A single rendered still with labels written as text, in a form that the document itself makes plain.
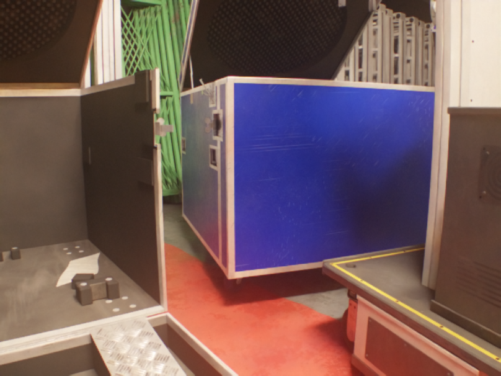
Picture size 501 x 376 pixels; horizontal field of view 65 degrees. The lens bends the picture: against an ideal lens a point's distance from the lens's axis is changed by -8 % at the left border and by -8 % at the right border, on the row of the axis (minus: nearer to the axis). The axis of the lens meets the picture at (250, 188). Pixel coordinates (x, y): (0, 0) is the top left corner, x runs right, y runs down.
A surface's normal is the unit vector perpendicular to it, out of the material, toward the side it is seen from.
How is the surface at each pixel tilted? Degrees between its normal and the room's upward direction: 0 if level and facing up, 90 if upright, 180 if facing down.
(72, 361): 91
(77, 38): 138
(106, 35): 87
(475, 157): 90
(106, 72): 87
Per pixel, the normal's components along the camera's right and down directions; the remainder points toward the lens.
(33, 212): 0.58, 0.14
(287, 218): 0.31, 0.16
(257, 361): 0.00, -0.99
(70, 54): 0.39, 0.83
